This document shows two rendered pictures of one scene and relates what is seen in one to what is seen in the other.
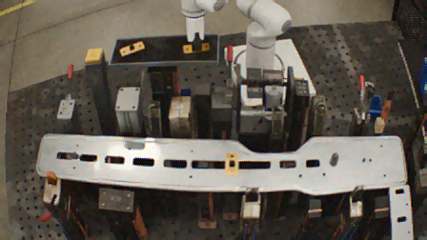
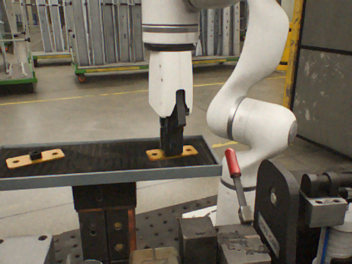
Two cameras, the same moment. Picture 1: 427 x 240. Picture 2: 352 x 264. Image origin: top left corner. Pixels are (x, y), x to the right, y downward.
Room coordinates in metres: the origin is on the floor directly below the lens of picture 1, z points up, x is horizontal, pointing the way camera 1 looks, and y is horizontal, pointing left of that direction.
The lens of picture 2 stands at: (0.74, 0.14, 1.39)
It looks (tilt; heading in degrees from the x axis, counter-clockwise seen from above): 20 degrees down; 349
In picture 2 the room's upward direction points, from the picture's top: straight up
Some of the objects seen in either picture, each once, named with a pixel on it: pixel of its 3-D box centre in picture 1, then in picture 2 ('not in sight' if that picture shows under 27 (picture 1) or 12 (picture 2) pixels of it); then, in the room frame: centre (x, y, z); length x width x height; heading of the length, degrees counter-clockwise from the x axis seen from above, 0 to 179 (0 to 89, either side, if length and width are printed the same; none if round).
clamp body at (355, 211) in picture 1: (343, 228); not in sight; (0.69, -0.45, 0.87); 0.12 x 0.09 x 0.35; 177
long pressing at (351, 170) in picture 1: (225, 167); not in sight; (0.91, -0.03, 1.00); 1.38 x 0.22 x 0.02; 87
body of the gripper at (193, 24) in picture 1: (194, 20); (170, 76); (1.25, 0.05, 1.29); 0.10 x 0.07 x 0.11; 6
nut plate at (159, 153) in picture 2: (196, 47); (171, 150); (1.25, 0.05, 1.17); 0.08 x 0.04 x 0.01; 96
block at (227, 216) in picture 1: (231, 186); not in sight; (0.93, -0.05, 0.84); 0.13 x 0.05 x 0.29; 177
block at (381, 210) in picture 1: (371, 223); not in sight; (0.70, -0.58, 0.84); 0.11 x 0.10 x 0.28; 177
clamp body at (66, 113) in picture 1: (75, 137); not in sight; (1.11, 0.53, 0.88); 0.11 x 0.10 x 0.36; 177
